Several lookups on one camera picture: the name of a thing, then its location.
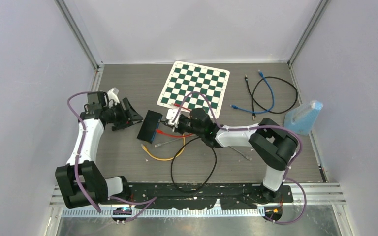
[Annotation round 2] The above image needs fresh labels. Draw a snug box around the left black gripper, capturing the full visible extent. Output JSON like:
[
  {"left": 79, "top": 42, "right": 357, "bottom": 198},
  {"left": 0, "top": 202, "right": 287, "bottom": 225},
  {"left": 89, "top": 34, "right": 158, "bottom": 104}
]
[{"left": 106, "top": 98, "right": 143, "bottom": 130}]

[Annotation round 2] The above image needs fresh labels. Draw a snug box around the red ethernet cable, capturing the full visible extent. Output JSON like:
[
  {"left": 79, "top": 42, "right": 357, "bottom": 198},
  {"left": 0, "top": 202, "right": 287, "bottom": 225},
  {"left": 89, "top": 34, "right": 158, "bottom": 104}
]
[{"left": 156, "top": 103, "right": 194, "bottom": 139}]

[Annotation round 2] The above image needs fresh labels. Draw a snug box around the black network switch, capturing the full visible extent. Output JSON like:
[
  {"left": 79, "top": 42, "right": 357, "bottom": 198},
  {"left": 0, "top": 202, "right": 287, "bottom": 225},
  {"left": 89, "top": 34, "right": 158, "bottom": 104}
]
[{"left": 137, "top": 110, "right": 163, "bottom": 144}]

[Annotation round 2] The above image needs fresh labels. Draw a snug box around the long black ethernet cable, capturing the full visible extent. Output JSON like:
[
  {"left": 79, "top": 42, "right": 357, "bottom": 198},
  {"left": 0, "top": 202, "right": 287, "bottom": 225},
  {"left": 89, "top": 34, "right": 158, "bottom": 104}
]
[{"left": 158, "top": 119, "right": 218, "bottom": 194}]

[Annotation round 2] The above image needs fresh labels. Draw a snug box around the yellow ethernet cable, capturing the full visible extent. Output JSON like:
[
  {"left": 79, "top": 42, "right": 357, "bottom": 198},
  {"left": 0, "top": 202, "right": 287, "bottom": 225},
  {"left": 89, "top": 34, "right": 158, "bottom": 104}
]
[{"left": 140, "top": 133, "right": 187, "bottom": 162}]

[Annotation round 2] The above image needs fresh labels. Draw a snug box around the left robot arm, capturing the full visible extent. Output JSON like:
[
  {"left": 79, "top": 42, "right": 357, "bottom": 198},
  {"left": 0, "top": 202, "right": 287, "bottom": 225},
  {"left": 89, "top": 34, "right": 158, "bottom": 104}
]
[{"left": 55, "top": 88, "right": 143, "bottom": 213}]

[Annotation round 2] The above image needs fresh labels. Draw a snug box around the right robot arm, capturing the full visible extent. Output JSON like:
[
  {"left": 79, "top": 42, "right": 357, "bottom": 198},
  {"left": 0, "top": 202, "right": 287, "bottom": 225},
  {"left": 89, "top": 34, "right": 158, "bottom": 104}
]
[{"left": 165, "top": 108, "right": 302, "bottom": 202}]

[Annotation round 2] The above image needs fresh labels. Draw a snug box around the green white chessboard mat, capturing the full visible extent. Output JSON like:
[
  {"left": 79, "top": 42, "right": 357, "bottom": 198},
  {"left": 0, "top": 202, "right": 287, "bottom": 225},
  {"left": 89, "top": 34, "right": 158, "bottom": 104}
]
[{"left": 157, "top": 61, "right": 230, "bottom": 118}]

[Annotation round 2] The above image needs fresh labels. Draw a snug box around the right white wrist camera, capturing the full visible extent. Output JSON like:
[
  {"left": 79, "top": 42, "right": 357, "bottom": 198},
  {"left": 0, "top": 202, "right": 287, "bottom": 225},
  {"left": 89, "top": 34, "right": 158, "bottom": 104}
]
[{"left": 166, "top": 108, "right": 181, "bottom": 126}]

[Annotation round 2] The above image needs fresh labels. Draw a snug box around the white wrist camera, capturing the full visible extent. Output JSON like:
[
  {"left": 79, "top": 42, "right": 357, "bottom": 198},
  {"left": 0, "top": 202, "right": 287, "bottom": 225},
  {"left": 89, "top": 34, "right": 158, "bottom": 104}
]
[
  {"left": 166, "top": 108, "right": 181, "bottom": 126},
  {"left": 107, "top": 88, "right": 120, "bottom": 107}
]

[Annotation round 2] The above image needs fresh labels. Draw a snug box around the grey ethernet cable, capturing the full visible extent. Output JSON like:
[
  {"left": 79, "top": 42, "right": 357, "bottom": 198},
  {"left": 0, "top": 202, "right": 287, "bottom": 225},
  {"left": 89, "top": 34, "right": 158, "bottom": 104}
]
[{"left": 154, "top": 138, "right": 252, "bottom": 162}]

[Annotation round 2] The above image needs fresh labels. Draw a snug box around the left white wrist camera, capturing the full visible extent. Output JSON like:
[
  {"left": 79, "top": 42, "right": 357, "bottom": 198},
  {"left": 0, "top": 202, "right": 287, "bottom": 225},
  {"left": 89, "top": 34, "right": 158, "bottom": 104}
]
[{"left": 107, "top": 88, "right": 120, "bottom": 107}]

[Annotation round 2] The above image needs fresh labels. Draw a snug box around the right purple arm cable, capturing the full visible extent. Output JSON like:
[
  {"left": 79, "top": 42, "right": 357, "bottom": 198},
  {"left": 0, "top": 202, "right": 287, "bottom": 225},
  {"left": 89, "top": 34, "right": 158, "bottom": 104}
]
[{"left": 172, "top": 91, "right": 307, "bottom": 225}]

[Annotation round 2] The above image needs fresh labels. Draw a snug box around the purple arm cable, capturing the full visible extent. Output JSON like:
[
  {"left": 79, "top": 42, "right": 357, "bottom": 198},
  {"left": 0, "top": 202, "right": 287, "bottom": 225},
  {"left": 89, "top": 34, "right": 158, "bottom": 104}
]
[
  {"left": 172, "top": 91, "right": 307, "bottom": 225},
  {"left": 67, "top": 92, "right": 158, "bottom": 214}
]

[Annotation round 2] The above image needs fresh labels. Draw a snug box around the blue ethernet cable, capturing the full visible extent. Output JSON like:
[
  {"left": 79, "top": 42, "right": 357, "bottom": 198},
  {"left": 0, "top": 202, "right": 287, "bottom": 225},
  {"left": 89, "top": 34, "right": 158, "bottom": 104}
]
[{"left": 230, "top": 69, "right": 276, "bottom": 115}]

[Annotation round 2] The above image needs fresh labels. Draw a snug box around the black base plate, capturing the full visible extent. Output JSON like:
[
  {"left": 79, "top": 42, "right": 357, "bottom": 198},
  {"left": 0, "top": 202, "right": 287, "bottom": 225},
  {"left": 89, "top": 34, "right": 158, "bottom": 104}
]
[{"left": 120, "top": 182, "right": 293, "bottom": 210}]

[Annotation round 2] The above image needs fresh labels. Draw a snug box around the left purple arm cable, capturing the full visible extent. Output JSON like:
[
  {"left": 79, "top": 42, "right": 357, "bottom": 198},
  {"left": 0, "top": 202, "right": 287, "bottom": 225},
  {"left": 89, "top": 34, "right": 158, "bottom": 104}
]
[{"left": 67, "top": 92, "right": 158, "bottom": 214}]

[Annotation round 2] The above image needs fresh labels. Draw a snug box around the short black ethernet cable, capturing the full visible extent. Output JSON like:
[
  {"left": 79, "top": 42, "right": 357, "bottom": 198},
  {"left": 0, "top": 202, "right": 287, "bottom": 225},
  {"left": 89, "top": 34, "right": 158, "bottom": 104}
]
[{"left": 244, "top": 74, "right": 257, "bottom": 121}]

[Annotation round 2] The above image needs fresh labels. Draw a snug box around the black looped ethernet cable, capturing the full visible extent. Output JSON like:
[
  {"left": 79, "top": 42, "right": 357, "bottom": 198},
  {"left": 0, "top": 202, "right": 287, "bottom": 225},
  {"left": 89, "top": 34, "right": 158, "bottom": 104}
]
[{"left": 250, "top": 76, "right": 299, "bottom": 115}]

